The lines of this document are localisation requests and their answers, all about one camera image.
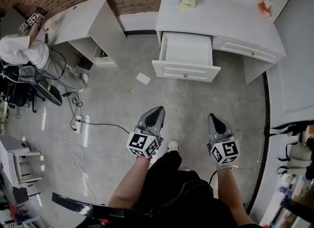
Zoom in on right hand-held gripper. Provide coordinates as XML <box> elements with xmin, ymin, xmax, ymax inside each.
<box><xmin>207</xmin><ymin>113</ymin><xmax>241</xmax><ymax>166</ymax></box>

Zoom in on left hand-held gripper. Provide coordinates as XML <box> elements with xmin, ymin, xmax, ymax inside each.
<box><xmin>126</xmin><ymin>106</ymin><xmax>166</xmax><ymax>159</ymax></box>

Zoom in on person's right forearm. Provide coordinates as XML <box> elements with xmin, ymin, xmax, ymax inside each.
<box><xmin>216</xmin><ymin>168</ymin><xmax>249</xmax><ymax>226</ymax></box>

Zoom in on person's left forearm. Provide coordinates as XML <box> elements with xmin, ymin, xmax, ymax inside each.
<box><xmin>107</xmin><ymin>157</ymin><xmax>153</xmax><ymax>209</ymax></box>

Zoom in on white side cabinet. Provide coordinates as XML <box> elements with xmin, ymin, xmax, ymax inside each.
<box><xmin>45</xmin><ymin>0</ymin><xmax>127</xmax><ymax>69</ymax></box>

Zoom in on person's white shoe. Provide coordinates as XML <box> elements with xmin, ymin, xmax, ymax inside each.
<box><xmin>167</xmin><ymin>139</ymin><xmax>180</xmax><ymax>152</ymax></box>

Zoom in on white wristband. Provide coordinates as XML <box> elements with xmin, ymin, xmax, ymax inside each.
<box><xmin>216</xmin><ymin>164</ymin><xmax>239</xmax><ymax>172</ymax></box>

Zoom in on white paper sheet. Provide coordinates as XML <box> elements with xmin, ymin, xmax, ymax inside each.
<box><xmin>135</xmin><ymin>72</ymin><xmax>152</xmax><ymax>86</ymax></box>

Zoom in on person's black trousers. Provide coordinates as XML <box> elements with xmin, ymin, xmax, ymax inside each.
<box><xmin>131</xmin><ymin>150</ymin><xmax>237</xmax><ymax>228</ymax></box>

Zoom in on white power strip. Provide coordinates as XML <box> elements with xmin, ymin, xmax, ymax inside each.
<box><xmin>71</xmin><ymin>115</ymin><xmax>83</xmax><ymax>135</ymax></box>

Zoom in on gray bag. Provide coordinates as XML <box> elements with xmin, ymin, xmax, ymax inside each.
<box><xmin>285</xmin><ymin>142</ymin><xmax>314</xmax><ymax>169</ymax></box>

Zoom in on white bin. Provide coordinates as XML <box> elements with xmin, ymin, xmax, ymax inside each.
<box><xmin>93</xmin><ymin>45</ymin><xmax>109</xmax><ymax>59</ymax></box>

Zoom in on black box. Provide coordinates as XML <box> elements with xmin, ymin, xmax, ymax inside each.
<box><xmin>78</xmin><ymin>55</ymin><xmax>94</xmax><ymax>71</ymax></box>

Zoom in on black curved bar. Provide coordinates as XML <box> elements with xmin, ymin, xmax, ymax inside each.
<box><xmin>51</xmin><ymin>192</ymin><xmax>154</xmax><ymax>223</ymax></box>

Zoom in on orange object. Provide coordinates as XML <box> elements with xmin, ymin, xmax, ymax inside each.
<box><xmin>257</xmin><ymin>0</ymin><xmax>273</xmax><ymax>18</ymax></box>

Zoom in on black office chair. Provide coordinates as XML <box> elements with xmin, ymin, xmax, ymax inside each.
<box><xmin>0</xmin><ymin>64</ymin><xmax>63</xmax><ymax>114</ymax></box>

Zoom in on white stool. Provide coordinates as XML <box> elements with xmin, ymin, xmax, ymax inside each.
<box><xmin>6</xmin><ymin>145</ymin><xmax>44</xmax><ymax>184</ymax></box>

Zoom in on black cable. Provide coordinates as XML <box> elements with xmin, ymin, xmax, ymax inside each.
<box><xmin>64</xmin><ymin>86</ymin><xmax>131</xmax><ymax>135</ymax></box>

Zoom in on white cable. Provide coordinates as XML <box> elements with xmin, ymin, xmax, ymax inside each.
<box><xmin>61</xmin><ymin>123</ymin><xmax>97</xmax><ymax>205</ymax></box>

